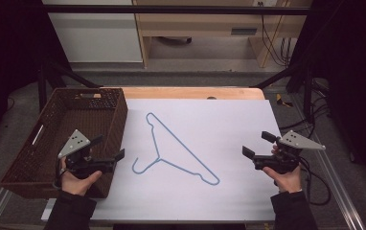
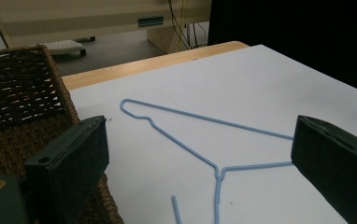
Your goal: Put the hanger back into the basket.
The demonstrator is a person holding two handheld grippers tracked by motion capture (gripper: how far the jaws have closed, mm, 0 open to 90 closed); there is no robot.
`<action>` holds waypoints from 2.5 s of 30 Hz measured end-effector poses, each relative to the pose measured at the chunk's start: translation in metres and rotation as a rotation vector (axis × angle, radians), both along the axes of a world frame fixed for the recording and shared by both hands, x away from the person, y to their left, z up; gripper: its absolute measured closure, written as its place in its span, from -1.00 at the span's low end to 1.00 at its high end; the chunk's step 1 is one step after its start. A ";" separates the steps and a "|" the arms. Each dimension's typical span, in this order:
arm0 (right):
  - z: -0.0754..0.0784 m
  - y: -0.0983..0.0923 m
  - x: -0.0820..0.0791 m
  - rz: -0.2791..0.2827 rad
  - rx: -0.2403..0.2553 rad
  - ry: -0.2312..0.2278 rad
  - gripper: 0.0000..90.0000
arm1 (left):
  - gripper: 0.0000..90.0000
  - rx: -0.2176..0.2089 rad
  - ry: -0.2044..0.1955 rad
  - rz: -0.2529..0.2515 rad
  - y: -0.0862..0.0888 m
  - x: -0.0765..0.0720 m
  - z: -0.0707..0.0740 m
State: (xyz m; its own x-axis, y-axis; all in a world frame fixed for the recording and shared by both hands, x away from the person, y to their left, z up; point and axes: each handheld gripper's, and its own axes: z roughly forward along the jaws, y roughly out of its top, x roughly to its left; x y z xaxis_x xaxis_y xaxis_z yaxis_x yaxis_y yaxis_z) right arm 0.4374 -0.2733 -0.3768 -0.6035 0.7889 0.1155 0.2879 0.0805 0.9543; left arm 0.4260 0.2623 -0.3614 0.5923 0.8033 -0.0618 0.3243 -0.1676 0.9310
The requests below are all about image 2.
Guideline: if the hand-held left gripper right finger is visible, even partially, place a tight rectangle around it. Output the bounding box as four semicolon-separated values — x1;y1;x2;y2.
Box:
290;114;357;224

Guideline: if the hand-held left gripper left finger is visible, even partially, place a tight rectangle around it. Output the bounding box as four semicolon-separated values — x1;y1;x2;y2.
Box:
23;115;110;224

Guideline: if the blue wire clothes hanger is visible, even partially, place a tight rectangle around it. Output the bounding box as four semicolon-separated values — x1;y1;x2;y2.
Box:
119;98;294;224

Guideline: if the brown woven wicker basket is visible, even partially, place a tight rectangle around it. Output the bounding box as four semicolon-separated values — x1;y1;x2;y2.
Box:
0;44;125;224

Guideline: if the white wheeled dolly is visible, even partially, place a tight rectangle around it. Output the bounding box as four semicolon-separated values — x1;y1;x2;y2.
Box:
39;39;87;58

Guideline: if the white paper sheet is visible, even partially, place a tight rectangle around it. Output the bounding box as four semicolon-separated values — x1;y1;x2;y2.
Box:
68;44;357;224

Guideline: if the beige cabinet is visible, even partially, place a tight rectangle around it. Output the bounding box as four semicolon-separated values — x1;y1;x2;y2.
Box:
0;0;212;54

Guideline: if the black cable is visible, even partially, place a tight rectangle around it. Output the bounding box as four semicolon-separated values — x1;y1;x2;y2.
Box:
166;0;193;50

